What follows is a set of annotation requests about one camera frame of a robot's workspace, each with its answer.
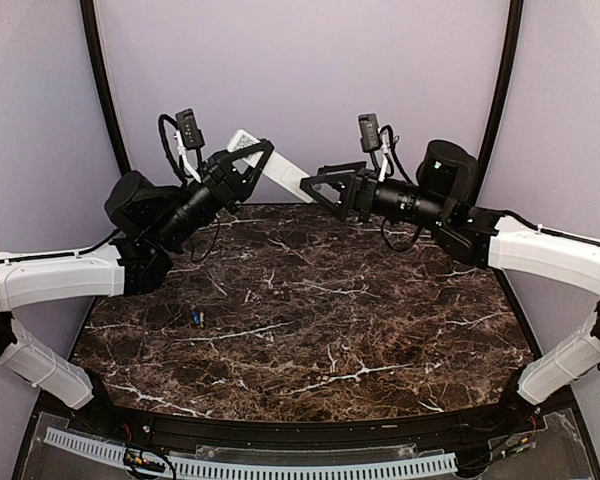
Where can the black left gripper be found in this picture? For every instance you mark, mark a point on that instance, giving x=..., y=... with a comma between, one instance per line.
x=228, y=183

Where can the black corner frame post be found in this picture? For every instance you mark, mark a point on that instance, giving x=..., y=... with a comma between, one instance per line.
x=101, y=81
x=504, y=74

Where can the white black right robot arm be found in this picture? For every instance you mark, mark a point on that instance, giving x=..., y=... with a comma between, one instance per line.
x=480, y=237

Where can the black front frame rail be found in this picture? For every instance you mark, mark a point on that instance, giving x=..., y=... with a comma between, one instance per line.
x=463, y=428

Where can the small circuit board with wires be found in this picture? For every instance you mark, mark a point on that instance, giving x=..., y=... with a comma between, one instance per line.
x=148, y=464

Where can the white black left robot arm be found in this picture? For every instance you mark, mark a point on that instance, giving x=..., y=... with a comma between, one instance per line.
x=152, y=222

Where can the black right corner frame post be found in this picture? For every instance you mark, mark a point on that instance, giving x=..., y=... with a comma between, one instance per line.
x=504, y=74

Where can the white slotted cable duct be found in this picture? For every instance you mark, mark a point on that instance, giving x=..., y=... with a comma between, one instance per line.
x=401, y=462

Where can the white remote control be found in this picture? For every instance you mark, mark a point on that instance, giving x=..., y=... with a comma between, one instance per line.
x=278, y=168

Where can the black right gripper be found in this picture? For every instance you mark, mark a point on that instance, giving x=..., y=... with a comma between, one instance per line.
x=360, y=193

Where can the black left corner frame post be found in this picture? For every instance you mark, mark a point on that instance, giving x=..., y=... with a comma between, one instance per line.
x=101, y=81

